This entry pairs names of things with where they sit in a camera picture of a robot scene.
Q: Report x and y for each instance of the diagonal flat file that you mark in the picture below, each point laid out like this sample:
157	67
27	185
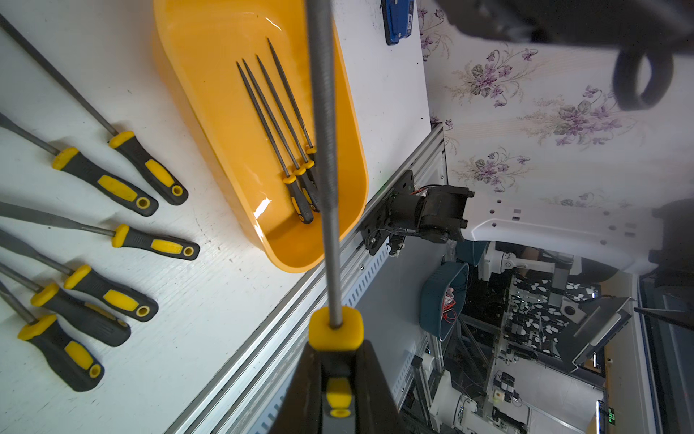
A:
124	236

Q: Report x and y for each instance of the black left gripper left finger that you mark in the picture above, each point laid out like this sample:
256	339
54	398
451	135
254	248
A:
300	411

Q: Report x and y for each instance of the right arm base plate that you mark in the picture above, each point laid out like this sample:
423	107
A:
433	213

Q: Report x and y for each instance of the yellow plastic storage box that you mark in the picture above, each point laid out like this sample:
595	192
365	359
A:
206	55

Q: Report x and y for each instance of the file in centre cluster left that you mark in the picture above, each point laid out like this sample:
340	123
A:
85	316

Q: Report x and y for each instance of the blue object by right wall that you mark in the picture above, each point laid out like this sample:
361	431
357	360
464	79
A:
398	16

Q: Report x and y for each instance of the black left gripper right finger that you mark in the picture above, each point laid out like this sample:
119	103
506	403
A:
376	410

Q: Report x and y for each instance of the rightmost file on table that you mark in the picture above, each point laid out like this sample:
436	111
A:
125	142

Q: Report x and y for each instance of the file in cluster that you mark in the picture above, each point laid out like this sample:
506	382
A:
68	358
85	279
85	316

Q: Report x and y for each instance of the file in centre cluster right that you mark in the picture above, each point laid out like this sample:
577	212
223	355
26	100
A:
85	279

